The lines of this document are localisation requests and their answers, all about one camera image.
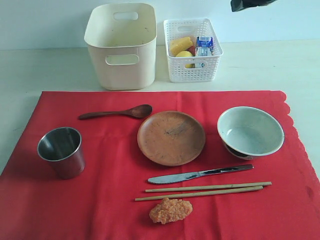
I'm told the yellow lemon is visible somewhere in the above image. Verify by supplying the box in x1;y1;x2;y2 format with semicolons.
176;50;195;69

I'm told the yellow cheese wedge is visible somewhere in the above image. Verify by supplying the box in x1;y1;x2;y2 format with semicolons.
169;36;193;57

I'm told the red sausage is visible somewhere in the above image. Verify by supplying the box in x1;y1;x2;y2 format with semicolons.
187;45;196;56

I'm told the blue white milk carton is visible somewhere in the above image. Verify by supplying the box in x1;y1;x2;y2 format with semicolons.
194;36;214;69

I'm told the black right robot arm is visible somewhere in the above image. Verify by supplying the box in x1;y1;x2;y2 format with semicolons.
230;0;276;12

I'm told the brown wooden plate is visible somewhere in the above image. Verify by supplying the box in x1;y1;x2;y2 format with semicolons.
137;111;206;167

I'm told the dark wooden spoon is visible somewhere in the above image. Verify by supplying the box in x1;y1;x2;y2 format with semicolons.
77;104;153;120

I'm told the stainless steel table knife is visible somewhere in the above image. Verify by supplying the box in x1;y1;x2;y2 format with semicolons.
147;164;254;185

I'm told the white perforated plastic basket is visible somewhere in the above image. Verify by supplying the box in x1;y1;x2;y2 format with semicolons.
163;18;223;83

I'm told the pale green ceramic bowl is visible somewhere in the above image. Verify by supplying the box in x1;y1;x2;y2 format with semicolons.
217;106;285;160

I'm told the orange fried chicken piece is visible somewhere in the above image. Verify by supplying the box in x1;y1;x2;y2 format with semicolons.
149;198;193;225

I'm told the cream plastic tub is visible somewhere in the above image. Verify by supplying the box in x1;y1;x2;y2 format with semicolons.
84;3;157;90

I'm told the stainless steel cup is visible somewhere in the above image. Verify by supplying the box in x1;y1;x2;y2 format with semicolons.
37;127;86;180

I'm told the red table cloth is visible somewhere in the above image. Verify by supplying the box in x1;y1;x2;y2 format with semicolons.
0;90;320;240

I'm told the upper bamboo chopstick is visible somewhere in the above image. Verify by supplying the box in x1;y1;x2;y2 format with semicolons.
144;181;272;193

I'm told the bamboo chopstick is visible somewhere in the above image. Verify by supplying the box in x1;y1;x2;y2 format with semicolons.
134;186;264;202
144;181;272;193

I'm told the lower bamboo chopstick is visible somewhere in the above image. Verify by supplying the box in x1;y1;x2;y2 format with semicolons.
134;186;264;202

